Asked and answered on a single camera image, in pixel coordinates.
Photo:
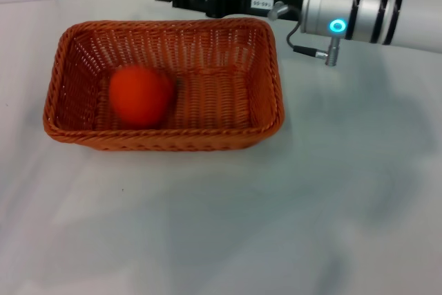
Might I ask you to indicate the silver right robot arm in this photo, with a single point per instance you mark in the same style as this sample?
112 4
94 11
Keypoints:
380 8

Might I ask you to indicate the orange fruit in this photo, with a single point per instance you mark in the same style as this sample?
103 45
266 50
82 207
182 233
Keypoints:
139 96

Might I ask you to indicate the orange woven wicker basket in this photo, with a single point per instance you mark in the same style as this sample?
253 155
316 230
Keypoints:
207 101

